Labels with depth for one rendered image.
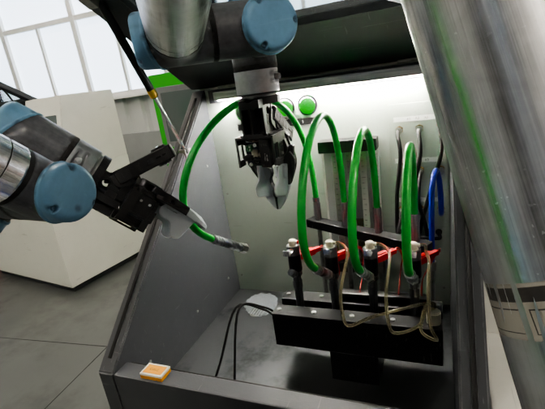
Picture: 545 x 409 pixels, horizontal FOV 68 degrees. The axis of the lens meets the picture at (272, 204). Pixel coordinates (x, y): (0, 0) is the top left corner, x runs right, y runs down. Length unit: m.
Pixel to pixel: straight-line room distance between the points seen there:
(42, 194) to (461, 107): 0.45
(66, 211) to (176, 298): 0.55
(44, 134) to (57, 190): 0.18
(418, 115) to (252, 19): 0.55
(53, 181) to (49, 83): 6.03
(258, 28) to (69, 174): 0.30
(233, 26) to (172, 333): 0.72
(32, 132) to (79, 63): 5.50
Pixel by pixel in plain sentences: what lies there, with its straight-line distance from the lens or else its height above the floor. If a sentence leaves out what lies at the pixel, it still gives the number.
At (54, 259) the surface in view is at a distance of 3.73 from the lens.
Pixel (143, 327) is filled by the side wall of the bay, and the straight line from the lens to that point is 0.96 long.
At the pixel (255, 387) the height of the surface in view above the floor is 0.95.
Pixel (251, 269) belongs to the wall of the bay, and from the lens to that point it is 1.28.
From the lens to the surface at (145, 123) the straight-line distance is 5.66.
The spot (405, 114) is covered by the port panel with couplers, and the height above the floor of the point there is 1.33.
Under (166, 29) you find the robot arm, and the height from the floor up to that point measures 1.52.
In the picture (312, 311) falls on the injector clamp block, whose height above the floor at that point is 0.98.
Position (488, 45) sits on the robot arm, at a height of 1.46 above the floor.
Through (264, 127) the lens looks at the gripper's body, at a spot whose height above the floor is 1.38.
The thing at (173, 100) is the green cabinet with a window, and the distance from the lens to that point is 3.78.
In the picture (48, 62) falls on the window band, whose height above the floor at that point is 2.05.
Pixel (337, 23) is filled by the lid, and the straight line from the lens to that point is 0.91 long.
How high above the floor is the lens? 1.46
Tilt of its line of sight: 17 degrees down
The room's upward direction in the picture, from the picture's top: 8 degrees counter-clockwise
